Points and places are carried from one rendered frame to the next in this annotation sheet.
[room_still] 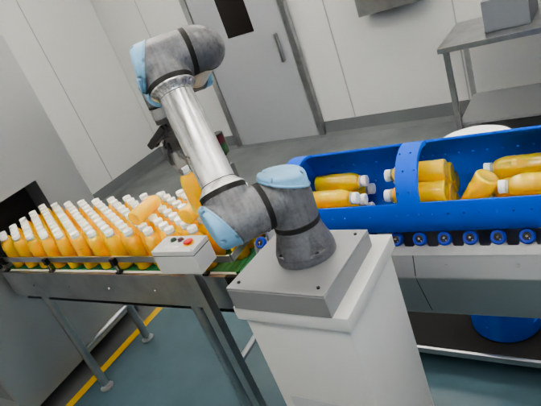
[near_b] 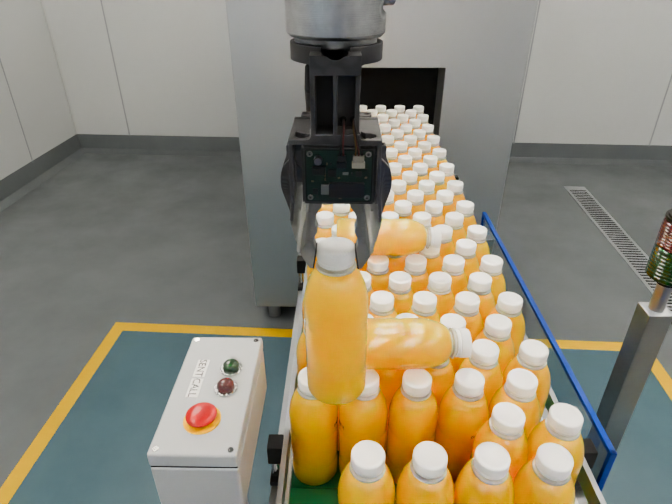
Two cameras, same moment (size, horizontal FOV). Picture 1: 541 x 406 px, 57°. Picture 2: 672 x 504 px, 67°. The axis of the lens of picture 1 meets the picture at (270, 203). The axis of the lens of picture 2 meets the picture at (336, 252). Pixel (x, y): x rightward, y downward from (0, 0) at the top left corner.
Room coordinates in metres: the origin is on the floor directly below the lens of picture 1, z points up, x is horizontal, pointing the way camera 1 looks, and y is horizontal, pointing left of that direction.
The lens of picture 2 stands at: (1.48, -0.11, 1.57)
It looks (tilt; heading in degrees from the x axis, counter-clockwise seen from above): 31 degrees down; 54
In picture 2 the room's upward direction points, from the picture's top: straight up
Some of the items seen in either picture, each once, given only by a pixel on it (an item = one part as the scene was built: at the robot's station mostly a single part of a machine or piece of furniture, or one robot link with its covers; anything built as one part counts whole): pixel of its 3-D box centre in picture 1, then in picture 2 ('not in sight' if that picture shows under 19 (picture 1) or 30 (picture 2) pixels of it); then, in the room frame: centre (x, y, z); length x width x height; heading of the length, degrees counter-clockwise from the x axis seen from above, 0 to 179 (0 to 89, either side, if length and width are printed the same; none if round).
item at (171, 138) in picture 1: (173, 133); (336, 121); (1.72, 0.23, 1.46); 0.09 x 0.08 x 0.12; 54
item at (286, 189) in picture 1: (284, 194); not in sight; (1.08, -0.04, 1.37); 0.13 x 0.12 x 0.14; 103
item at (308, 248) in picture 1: (301, 235); not in sight; (1.07, -0.04, 1.25); 0.15 x 0.15 x 0.10
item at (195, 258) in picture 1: (183, 254); (216, 414); (1.63, 0.36, 1.05); 0.20 x 0.10 x 0.10; 53
